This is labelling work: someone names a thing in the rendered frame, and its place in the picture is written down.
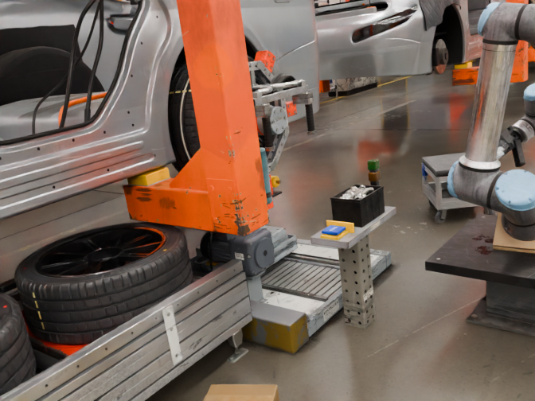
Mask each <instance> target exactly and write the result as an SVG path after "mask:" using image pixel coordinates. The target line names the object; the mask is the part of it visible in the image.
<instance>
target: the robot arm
mask: <svg viewBox="0 0 535 401"><path fill-rule="evenodd" d="M478 34H479V35H480V36H481V37H483V39H482V54H481V59H480V65H479V70H478V79H477V84H476V89H475V95H474V104H473V110H472V115H471V124H470V129H469V134H468V139H467V149H466V153H465V154H464V155H463V156H462V157H461V158H460V159H459V161H457V162H455V163H454V164H453V167H451V169H450V171H449V174H448V177H447V189H448V192H449V193H450V194H451V195H452V196H453V197H455V198H458V199H459V200H461V201H466V202H469V203H472V204H476V205H478V206H481V207H484V208H488V209H491V210H494V211H496V212H500V213H501V214H502V215H501V222H502V226H503V228H504V230H505V231H506V233H507V234H508V235H509V236H511V237H513V238H515V239H518V240H521V241H533V240H535V175H533V174H532V173H530V172H529V171H525V170H523V169H513V170H510V171H507V172H506V173H505V172H502V171H500V165H501V163H500V161H499V160H498V159H499V158H500V157H503V156H504V155H505V154H507V153H508V152H509V151H511V150H512V151H513V156H514V162H515V166H516V167H522V166H523V165H524V164H525V158H524V154H523V150H522V146H521V143H522V142H527V141H528V140H529V139H530V138H532V137H533V136H534V135H535V84H531V85H529V86H528V87H527V88H526V89H525V91H524V97H523V99H524V103H525V116H524V117H522V118H521V119H520V120H519V121H518V122H516V123H515V124H514V125H513V126H509V127H508V128H507V129H506V130H504V131H503V132H502V133H501V130H502V122H503V118H504V113H505V109H506V101H507V96H508V91H509V87H510V79H511V74H512V70H513V65H514V57H515V53H516V48H517V45H518V40H519V41H527V42H529V43H530V44H531V45H532V47H533V48H534V49H535V4H522V3H511V2H492V3H491V4H489V5H488V6H487V7H486V8H485V9H484V11H483V12H482V15H481V17H480V19H479V22H478Z"/></svg>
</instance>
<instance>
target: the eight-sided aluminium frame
mask: <svg viewBox="0 0 535 401"><path fill-rule="evenodd" d="M248 67H249V71H251V70H254V72H255V76H256V77H257V78H258V80H259V81H260V82H261V83H262V84H263V85H264V84H270V83H271V80H272V78H273V77H274V76H273V75H272V74H271V72H270V71H269V70H268V69H267V68H266V67H265V64H264V63H263V62H262V61H261V60H257V61H249V62H248ZM271 103H272V106H273V107H282V109H284V111H285V113H286V116H287V107H286V100H285V98H283V99H278V100H275V101H272V102H271ZM288 134H289V126H288V120H287V125H286V127H285V129H284V131H283V133H281V134H274V135H273V139H272V140H273V144H274V146H275V150H273V151H268V152H267V153H266V155H267V163H268V170H269V172H270V171H273V170H274V169H275V168H276V166H277V165H278V164H277V163H278V160H279V157H280V155H281V153H282V150H283V147H284V144H285V142H286V140H287V137H288Z"/></svg>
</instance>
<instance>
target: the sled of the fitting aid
mask: <svg viewBox="0 0 535 401"><path fill-rule="evenodd" d="M273 245H274V255H275V262H274V263H276V262H277V261H279V260H280V259H281V258H283V257H284V256H286V255H288V254H289V253H291V252H292V251H293V250H295V249H297V248H298V244H297V238H296V235H290V234H286V236H284V237H283V238H282V239H279V240H278V241H276V242H274V243H273ZM190 263H191V268H192V272H193V275H196V276H201V277H204V276H206V275H207V274H209V273H210V272H211V271H208V269H209V268H210V263H209V260H207V259H206V258H205V257H203V256H199V255H195V256H194V257H193V258H191V259H190ZM218 263H220V262H216V261H212V264H213V267H214V266H215V265H217V264H218ZM274 263H273V264H274Z"/></svg>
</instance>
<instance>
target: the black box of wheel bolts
mask: <svg viewBox="0 0 535 401"><path fill-rule="evenodd" d="M383 188H384V186H376V185H352V186H350V187H349V188H347V189H345V190H343V191H341V192H340V193H338V194H336V195H334V196H332V197H331V198H330V199H331V207H332V215H333V221H341V222H348V223H353V225H354V227H359V228H363V227H364V226H366V225H367V224H368V223H370V222H371V221H373V220H375V219H376V218H377V217H378V216H380V215H381V214H383V213H384V212H385V202H384V190H383Z"/></svg>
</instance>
